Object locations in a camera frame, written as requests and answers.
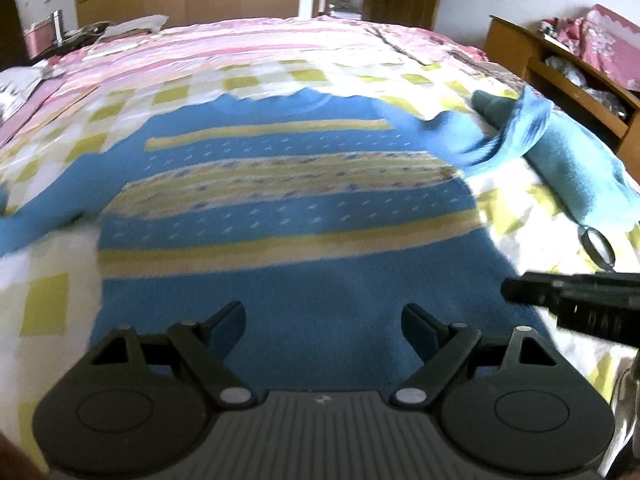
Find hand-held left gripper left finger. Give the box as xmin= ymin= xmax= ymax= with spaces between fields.
xmin=87 ymin=301 xmax=253 ymax=407

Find wooden headboard cabinet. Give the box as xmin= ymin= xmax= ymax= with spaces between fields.
xmin=484 ymin=14 xmax=640 ymax=181

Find dark tangled straps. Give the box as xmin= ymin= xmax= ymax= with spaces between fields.
xmin=62 ymin=21 xmax=112 ymax=45

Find thin wooden stick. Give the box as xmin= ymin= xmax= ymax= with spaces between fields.
xmin=81 ymin=40 xmax=152 ymax=62

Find grey patterned cloth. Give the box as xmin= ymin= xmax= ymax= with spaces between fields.
xmin=0 ymin=62 xmax=53 ymax=118

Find pink floral quilt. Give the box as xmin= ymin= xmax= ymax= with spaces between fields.
xmin=539 ymin=4 xmax=640 ymax=92

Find blue striped knit sweater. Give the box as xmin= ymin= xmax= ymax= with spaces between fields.
xmin=0 ymin=85 xmax=556 ymax=406

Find black round ring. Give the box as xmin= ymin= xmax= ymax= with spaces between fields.
xmin=580 ymin=227 xmax=617 ymax=268

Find mauve cloth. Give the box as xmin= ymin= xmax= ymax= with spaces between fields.
xmin=0 ymin=80 xmax=98 ymax=147

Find clear plastic bag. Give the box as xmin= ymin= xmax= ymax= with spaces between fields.
xmin=544 ymin=55 xmax=632 ymax=122

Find pink striped bedsheet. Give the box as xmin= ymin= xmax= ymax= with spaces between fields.
xmin=0 ymin=14 xmax=523 ymax=151

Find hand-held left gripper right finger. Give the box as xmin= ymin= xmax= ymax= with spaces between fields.
xmin=390 ymin=303 xmax=558 ymax=407

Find teal folded garment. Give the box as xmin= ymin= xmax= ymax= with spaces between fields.
xmin=471 ymin=89 xmax=640 ymax=233

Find pink storage box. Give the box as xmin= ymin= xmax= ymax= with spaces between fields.
xmin=22 ymin=10 xmax=65 ymax=60

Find yellow checked blanket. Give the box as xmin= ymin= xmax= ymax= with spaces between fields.
xmin=0 ymin=57 xmax=640 ymax=480

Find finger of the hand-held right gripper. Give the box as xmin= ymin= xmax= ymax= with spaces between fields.
xmin=501 ymin=271 xmax=566 ymax=307

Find dark thin twig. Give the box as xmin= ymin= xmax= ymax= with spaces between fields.
xmin=369 ymin=24 xmax=432 ymax=66

